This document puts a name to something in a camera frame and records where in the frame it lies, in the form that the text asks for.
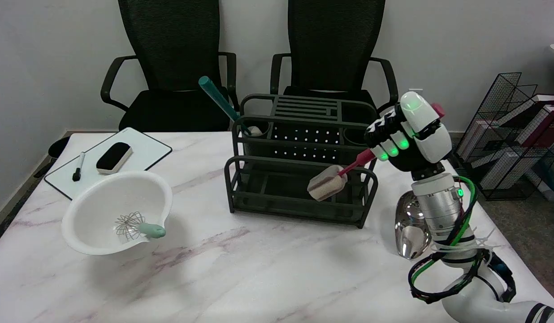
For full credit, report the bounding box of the small white whiteboard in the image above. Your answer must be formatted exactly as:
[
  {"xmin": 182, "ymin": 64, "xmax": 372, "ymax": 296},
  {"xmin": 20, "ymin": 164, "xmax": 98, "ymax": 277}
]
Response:
[{"xmin": 44, "ymin": 127, "xmax": 173, "ymax": 201}]

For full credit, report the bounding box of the pink sponge bottle brush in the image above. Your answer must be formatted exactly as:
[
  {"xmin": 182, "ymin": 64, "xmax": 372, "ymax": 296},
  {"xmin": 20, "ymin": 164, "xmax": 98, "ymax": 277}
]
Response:
[{"xmin": 307, "ymin": 103, "xmax": 446, "ymax": 201}]

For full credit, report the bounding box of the white plastic mixing bowl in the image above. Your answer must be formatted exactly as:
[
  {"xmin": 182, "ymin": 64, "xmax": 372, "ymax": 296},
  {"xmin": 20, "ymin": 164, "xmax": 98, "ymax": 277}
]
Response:
[{"xmin": 61, "ymin": 170, "xmax": 173, "ymax": 256}]

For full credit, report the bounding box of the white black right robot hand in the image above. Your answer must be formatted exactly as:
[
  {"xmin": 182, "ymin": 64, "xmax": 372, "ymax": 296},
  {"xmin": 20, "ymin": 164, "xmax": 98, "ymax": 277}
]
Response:
[{"xmin": 364, "ymin": 91, "xmax": 453, "ymax": 180}]

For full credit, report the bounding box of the shiny metal scoop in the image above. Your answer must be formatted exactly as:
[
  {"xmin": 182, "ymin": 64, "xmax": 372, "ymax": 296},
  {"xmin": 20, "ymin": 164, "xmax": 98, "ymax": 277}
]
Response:
[{"xmin": 394, "ymin": 191, "xmax": 432, "ymax": 261}]

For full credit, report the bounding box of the black wire mesh rack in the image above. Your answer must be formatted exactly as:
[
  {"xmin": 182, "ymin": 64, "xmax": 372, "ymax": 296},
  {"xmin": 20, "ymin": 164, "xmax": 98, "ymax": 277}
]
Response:
[{"xmin": 454, "ymin": 72, "xmax": 554, "ymax": 201}]

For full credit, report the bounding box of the thin black cable bundle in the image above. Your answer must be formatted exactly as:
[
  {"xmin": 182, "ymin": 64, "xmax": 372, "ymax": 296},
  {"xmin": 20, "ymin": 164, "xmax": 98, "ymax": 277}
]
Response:
[{"xmin": 408, "ymin": 251, "xmax": 516, "ymax": 305}]

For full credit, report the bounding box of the black chair foot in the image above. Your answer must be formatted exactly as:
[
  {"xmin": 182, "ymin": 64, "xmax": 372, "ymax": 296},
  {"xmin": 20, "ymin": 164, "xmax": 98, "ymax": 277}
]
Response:
[{"xmin": 48, "ymin": 136, "xmax": 71, "ymax": 159}]

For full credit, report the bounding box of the black whiteboard eraser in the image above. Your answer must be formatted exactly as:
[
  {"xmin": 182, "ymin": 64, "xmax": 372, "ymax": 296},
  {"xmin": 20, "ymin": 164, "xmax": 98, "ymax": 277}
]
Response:
[{"xmin": 96, "ymin": 142, "xmax": 133, "ymax": 175}]

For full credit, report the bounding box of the black whiteboard marker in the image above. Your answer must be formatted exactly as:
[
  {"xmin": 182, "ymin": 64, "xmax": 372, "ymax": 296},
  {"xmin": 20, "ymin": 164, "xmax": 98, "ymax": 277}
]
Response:
[{"xmin": 72, "ymin": 152, "xmax": 86, "ymax": 182}]

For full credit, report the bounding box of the dark green kitchen storage rack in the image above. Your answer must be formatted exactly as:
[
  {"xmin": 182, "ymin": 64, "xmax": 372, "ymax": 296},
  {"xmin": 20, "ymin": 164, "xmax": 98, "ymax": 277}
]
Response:
[{"xmin": 224, "ymin": 93, "xmax": 383, "ymax": 228}]

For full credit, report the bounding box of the black mesh office chair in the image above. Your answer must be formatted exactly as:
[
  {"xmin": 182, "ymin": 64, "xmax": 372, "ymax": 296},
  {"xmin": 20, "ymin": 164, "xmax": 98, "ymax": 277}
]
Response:
[
  {"xmin": 270, "ymin": 0, "xmax": 399, "ymax": 116},
  {"xmin": 100, "ymin": 0, "xmax": 238, "ymax": 132}
]

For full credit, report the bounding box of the white book stack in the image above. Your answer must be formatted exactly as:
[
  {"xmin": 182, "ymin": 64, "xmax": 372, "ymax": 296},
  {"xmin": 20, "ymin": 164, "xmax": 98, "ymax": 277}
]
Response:
[{"xmin": 456, "ymin": 112, "xmax": 535, "ymax": 191}]

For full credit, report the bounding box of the wire whisk mint handle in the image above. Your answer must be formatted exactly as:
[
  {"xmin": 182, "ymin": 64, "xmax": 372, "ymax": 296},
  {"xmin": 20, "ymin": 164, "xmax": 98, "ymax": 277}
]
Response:
[{"xmin": 114, "ymin": 211, "xmax": 167, "ymax": 240}]

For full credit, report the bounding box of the teal sponge bottle brush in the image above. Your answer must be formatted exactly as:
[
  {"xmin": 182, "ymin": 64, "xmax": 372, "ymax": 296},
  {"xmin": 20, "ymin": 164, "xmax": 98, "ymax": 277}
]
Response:
[{"xmin": 198, "ymin": 76, "xmax": 263, "ymax": 136}]

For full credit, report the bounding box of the maroon hardcover book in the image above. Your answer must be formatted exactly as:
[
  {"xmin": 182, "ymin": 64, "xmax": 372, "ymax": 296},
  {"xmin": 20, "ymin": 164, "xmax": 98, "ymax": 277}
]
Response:
[{"xmin": 515, "ymin": 101, "xmax": 554, "ymax": 148}]

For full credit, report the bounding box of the green cable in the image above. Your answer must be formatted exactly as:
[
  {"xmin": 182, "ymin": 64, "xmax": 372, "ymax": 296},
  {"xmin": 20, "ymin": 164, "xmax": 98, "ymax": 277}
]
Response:
[{"xmin": 411, "ymin": 176, "xmax": 479, "ymax": 288}]

